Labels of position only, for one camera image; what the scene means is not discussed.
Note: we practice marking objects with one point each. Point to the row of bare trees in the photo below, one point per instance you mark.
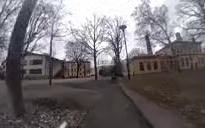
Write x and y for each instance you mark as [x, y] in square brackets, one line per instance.
[95, 60]

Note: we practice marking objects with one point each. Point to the tall street lamp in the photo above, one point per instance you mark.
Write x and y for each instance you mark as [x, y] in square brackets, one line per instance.
[126, 53]

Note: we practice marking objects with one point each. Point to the brick building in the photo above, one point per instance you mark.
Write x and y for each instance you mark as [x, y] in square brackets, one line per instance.
[76, 69]

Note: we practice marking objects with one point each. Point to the grey asphalt road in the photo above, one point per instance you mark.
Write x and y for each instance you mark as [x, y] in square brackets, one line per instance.
[113, 106]

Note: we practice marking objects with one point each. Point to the yellow building with arched windows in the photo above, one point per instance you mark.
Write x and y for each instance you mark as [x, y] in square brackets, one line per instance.
[150, 65]

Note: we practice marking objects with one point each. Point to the tall chimney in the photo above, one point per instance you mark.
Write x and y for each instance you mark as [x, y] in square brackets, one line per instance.
[148, 45]

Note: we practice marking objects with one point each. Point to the white building with dark windows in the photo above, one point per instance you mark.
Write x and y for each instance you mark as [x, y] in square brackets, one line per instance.
[36, 66]

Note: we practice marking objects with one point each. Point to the pale kerb strip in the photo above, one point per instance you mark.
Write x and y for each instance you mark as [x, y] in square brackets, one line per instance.
[150, 110]

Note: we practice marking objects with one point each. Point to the robot's own part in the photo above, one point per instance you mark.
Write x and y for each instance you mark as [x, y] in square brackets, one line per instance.
[63, 125]

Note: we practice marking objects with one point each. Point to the leaf-strewn ground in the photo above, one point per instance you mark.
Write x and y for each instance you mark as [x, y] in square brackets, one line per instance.
[50, 115]

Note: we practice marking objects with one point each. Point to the thick tree trunk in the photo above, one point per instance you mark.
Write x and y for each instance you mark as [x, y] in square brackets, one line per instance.
[18, 66]

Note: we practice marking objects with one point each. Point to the brownish grass slope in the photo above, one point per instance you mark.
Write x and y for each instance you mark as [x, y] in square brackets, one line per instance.
[183, 90]

